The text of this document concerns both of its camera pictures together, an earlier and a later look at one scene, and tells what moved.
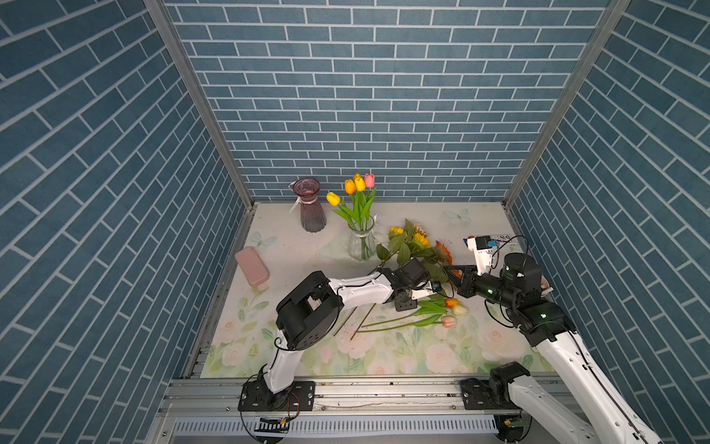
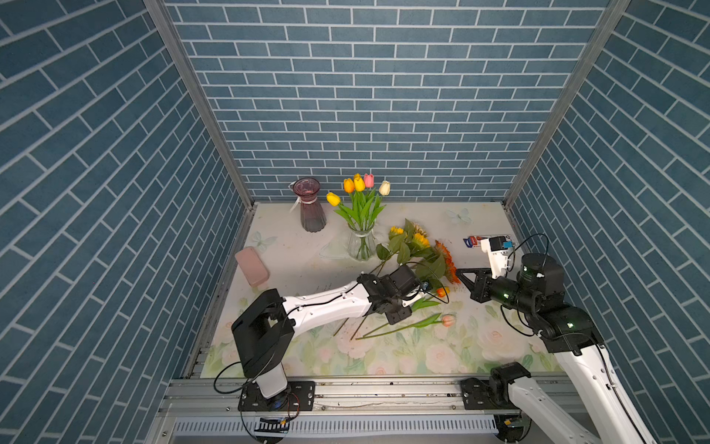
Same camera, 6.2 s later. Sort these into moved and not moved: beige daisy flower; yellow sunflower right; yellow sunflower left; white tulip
Moved: white tulip
Not moved: yellow sunflower right; beige daisy flower; yellow sunflower left
